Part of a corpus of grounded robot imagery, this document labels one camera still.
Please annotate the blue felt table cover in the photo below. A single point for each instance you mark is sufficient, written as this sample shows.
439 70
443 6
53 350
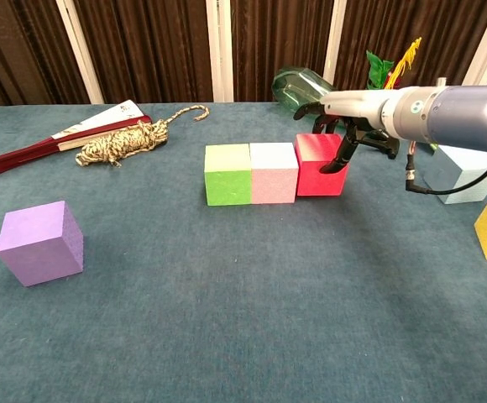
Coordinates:
243 315

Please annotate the white frame post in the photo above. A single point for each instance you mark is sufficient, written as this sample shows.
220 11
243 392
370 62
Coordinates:
485 42
218 50
334 38
82 59

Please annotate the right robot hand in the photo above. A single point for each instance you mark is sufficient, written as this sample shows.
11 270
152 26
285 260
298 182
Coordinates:
357 107

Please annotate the light blue foam cube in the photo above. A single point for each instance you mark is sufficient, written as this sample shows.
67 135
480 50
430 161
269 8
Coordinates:
457 172

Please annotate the dark brown curtain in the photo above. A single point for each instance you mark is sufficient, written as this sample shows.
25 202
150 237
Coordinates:
155 50

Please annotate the purple foam cube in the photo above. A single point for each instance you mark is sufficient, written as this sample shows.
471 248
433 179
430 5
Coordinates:
38 243

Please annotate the green foam cube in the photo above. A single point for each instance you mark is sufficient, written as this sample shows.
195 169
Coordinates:
228 189

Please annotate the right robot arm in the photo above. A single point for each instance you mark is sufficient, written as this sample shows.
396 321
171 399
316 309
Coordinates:
470 117

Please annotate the green plastic spray bottle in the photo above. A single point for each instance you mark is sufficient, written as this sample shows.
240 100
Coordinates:
289 88

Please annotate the feather shuttlecock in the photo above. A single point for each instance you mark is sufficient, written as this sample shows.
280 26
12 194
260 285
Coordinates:
378 67

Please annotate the pink foam cube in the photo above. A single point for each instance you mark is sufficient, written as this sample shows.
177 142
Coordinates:
273 186

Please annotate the red foam cube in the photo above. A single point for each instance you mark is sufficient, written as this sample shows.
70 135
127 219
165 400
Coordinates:
315 182

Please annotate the red and white folding fan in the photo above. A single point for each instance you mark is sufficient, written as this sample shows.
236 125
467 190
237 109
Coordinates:
17 157

